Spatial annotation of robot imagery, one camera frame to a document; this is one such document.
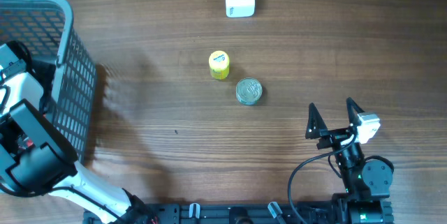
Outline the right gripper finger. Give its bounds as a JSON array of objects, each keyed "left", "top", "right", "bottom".
[
  {"left": 305, "top": 103, "right": 328, "bottom": 139},
  {"left": 346, "top": 97, "right": 363, "bottom": 126}
]

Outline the silver tin can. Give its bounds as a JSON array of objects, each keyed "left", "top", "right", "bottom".
[{"left": 236, "top": 77, "right": 263, "bottom": 105}]

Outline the yellow cylindrical bottle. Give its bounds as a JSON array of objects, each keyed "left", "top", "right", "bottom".
[{"left": 209, "top": 50, "right": 230, "bottom": 80}]

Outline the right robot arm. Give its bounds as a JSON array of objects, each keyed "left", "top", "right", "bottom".
[{"left": 297, "top": 98, "right": 394, "bottom": 223}]

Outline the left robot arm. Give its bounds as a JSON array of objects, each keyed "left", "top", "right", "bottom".
[{"left": 1, "top": 40, "right": 159, "bottom": 223}]

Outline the grey plastic mesh basket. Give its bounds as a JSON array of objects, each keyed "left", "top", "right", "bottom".
[{"left": 1, "top": 0, "right": 97, "bottom": 161}]

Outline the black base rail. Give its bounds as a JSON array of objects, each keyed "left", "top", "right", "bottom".
[{"left": 82, "top": 202, "right": 395, "bottom": 224}]

